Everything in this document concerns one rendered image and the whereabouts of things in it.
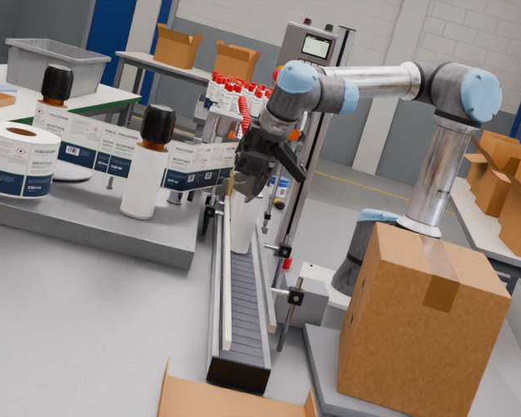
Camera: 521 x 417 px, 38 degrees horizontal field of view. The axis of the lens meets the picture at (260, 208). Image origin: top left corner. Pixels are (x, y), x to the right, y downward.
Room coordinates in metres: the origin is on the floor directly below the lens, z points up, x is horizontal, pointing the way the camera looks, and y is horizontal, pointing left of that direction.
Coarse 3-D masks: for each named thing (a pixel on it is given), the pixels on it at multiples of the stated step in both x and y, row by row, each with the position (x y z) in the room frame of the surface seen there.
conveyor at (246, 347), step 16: (240, 256) 1.85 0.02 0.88; (240, 272) 1.73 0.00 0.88; (240, 288) 1.63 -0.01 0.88; (240, 304) 1.53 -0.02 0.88; (256, 304) 1.55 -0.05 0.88; (240, 320) 1.44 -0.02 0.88; (256, 320) 1.47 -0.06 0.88; (240, 336) 1.36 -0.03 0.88; (256, 336) 1.39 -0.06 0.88; (224, 352) 1.27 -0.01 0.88; (240, 352) 1.29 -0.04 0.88; (256, 352) 1.31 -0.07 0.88
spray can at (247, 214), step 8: (256, 200) 1.87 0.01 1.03; (240, 208) 1.88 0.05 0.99; (248, 208) 1.86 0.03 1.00; (256, 208) 1.87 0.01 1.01; (240, 216) 1.87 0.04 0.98; (248, 216) 1.87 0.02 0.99; (256, 216) 1.88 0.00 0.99; (240, 224) 1.87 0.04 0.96; (248, 224) 1.87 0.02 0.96; (232, 232) 1.88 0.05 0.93; (240, 232) 1.87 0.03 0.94; (248, 232) 1.87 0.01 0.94; (232, 240) 1.87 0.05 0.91; (240, 240) 1.86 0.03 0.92; (248, 240) 1.87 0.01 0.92; (232, 248) 1.87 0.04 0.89; (240, 248) 1.87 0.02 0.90
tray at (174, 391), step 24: (168, 360) 1.20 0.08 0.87; (168, 384) 1.19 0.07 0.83; (192, 384) 1.21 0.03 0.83; (168, 408) 1.11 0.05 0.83; (192, 408) 1.13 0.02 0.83; (216, 408) 1.15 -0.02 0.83; (240, 408) 1.18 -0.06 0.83; (264, 408) 1.20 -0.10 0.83; (288, 408) 1.23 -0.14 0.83; (312, 408) 1.19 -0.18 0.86
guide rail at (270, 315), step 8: (256, 224) 1.90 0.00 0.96; (256, 232) 1.84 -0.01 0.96; (256, 240) 1.80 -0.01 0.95; (264, 248) 1.71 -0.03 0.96; (264, 256) 1.64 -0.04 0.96; (264, 264) 1.59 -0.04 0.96; (264, 272) 1.53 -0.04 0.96; (264, 280) 1.48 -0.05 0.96; (264, 288) 1.45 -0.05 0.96; (264, 296) 1.42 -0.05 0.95; (272, 304) 1.36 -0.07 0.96; (272, 312) 1.32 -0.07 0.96; (272, 320) 1.28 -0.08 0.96; (272, 328) 1.26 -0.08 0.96
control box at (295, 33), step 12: (288, 24) 2.19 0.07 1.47; (300, 24) 2.18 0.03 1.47; (288, 36) 2.18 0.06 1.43; (300, 36) 2.16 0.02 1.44; (324, 36) 2.13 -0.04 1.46; (336, 36) 2.11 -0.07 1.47; (288, 48) 2.18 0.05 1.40; (300, 48) 2.16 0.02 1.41; (288, 60) 2.17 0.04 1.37; (312, 60) 2.14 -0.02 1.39; (324, 60) 2.12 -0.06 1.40
